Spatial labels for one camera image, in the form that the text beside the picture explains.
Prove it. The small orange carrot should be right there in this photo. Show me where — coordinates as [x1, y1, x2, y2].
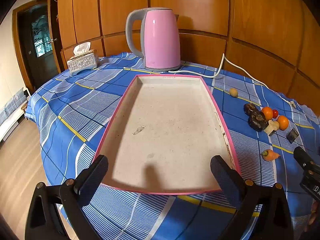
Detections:
[261, 149, 280, 161]

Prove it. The dark wedge slice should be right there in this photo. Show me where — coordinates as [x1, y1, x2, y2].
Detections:
[286, 128, 299, 144]

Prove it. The orange tangerine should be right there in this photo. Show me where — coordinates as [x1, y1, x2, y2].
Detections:
[261, 106, 273, 121]
[277, 115, 289, 131]

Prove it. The cut pale fruit chunk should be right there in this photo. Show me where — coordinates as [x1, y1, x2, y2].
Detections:
[264, 120, 279, 136]

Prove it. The red cherry tomato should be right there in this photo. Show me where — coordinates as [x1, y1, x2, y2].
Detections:
[272, 109, 279, 119]

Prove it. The dark round fruit larger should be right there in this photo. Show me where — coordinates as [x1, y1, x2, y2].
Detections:
[248, 111, 268, 132]

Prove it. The dark round fruit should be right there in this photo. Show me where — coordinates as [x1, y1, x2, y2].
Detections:
[244, 103, 259, 116]

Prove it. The small tan potato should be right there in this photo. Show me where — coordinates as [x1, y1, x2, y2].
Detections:
[229, 88, 238, 98]

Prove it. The blue plaid tablecloth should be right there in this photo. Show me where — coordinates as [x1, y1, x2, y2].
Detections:
[26, 53, 319, 239]

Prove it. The white bench with cushion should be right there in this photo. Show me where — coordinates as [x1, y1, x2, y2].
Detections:
[1, 88, 30, 141]

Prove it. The pink rimmed white tray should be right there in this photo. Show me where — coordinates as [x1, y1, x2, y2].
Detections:
[97, 74, 240, 194]

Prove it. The silver ornate tissue box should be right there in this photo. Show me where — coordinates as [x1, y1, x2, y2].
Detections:
[67, 42, 98, 76]

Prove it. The dark wooden door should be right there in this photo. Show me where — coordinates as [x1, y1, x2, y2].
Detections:
[12, 0, 60, 93]

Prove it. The pink electric kettle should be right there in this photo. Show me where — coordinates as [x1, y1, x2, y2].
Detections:
[125, 7, 181, 72]

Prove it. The white kettle power cable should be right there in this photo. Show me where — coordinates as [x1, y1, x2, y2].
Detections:
[167, 52, 297, 109]

